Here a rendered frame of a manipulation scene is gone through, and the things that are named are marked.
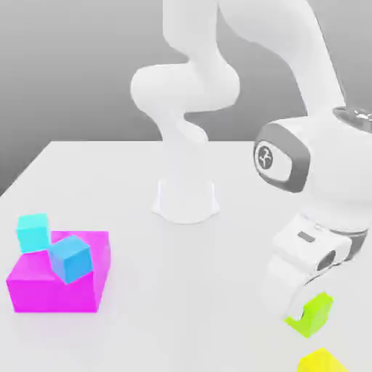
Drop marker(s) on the small cyan cube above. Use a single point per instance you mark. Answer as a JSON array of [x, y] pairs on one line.
[[32, 232]]

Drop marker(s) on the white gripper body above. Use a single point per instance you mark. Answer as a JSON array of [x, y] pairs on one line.
[[283, 274]]

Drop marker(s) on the large magenta box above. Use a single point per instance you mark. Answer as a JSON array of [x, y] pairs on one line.
[[52, 295]]

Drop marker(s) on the small blue cube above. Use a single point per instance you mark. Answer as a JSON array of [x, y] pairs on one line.
[[71, 260]]

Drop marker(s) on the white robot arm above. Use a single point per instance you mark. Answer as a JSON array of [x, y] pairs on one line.
[[186, 87]]

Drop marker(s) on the small lime green cube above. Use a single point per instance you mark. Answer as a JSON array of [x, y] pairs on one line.
[[316, 315]]

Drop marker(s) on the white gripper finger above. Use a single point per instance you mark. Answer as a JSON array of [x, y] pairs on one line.
[[295, 309]]

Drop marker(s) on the small yellow cube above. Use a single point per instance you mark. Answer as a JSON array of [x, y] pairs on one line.
[[319, 361]]

